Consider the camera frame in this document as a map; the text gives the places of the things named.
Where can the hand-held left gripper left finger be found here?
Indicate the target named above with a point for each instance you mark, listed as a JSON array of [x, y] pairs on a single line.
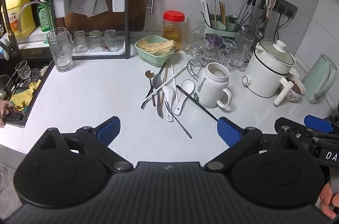
[[108, 131]]

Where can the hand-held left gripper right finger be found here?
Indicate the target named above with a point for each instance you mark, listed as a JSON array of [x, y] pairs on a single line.
[[227, 132]]

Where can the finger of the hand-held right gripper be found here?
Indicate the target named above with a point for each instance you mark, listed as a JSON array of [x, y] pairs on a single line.
[[302, 131], [317, 123]]

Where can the white ceramic mug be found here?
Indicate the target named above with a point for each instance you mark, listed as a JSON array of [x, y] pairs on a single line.
[[209, 89]]

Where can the white ceramic spoon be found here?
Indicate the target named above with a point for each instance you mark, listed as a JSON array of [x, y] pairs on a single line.
[[186, 86], [169, 94]]

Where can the steel spoon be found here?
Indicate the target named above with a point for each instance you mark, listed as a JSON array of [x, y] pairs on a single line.
[[157, 81]]

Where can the wooden chopstick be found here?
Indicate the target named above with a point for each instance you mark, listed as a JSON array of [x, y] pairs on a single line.
[[166, 69]]

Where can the row of hanging utensils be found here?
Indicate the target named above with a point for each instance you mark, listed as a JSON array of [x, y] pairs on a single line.
[[254, 9]]

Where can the person's right hand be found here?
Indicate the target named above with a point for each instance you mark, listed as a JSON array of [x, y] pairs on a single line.
[[329, 202]]

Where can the bowl of brown food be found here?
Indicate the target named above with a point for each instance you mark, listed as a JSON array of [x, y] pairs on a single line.
[[296, 89]]

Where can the pale green electric kettle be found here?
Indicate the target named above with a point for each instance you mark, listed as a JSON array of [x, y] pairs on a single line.
[[317, 78]]

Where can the white electric cooking pot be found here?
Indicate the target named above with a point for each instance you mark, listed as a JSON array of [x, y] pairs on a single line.
[[267, 73]]

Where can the white rack drip tray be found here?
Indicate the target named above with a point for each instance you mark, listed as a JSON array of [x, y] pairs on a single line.
[[100, 54]]

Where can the green plastic basket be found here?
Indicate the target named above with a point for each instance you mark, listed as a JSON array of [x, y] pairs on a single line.
[[151, 59]]

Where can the inverted stemmed glass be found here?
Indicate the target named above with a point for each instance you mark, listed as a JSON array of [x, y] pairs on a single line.
[[212, 49]]

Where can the black kitchen sink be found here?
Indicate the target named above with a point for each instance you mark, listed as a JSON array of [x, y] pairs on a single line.
[[39, 81]]

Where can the tall textured glass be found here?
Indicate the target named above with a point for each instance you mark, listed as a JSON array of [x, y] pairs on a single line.
[[242, 46]]

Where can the yellow cleaning cloth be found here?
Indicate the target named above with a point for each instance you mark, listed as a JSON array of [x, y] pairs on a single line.
[[25, 95]]

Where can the small clear glass tumbler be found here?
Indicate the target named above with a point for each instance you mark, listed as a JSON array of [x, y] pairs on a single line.
[[80, 41], [110, 40], [96, 41]]

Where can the large textured glass mug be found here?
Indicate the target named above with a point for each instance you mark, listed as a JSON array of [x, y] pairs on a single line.
[[62, 51]]

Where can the purple plastic lid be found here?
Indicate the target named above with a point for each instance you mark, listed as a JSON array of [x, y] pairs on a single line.
[[213, 38]]

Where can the enoki mushroom bundle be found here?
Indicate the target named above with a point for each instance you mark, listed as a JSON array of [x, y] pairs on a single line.
[[156, 46]]

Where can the green utensil holder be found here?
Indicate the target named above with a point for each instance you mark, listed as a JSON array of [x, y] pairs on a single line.
[[225, 30]]

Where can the black metal dish rack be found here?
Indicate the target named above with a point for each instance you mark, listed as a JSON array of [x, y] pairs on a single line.
[[127, 28]]

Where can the patterned glass mug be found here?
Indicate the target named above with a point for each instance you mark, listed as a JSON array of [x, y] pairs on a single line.
[[193, 30]]

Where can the small steel ladle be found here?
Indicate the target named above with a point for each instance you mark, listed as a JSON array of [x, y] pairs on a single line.
[[233, 17]]

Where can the red lid plastic jar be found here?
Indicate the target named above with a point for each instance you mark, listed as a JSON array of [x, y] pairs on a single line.
[[173, 28]]

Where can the bunch of assorted chopsticks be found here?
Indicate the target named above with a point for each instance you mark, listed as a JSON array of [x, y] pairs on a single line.
[[206, 12]]

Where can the green dish soap bottle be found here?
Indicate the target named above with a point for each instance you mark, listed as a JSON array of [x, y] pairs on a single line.
[[45, 14]]

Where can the steel kitchen faucet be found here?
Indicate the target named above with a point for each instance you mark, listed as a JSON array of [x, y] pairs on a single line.
[[10, 36]]

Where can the yellow detergent bottle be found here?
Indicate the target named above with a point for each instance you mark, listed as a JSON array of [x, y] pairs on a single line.
[[16, 9]]

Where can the black wall socket strip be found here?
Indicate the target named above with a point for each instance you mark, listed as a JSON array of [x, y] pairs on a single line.
[[287, 8]]

